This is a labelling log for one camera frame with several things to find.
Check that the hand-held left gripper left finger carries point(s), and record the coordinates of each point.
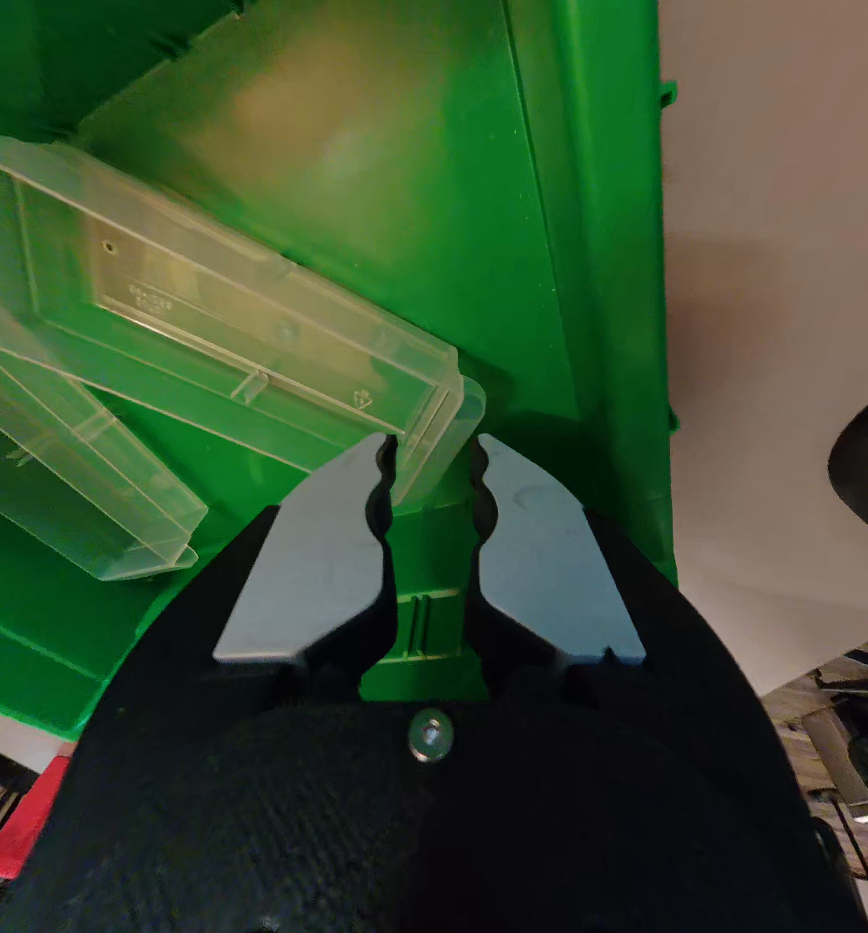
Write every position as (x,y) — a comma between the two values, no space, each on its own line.
(310,576)

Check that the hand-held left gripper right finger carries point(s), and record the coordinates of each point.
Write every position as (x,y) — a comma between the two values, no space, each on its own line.
(550,576)

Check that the clear plastic drawer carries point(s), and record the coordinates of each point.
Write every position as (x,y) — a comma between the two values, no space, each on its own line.
(62,474)
(186,306)

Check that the green plastic bin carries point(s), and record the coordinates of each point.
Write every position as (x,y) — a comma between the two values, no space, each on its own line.
(404,182)

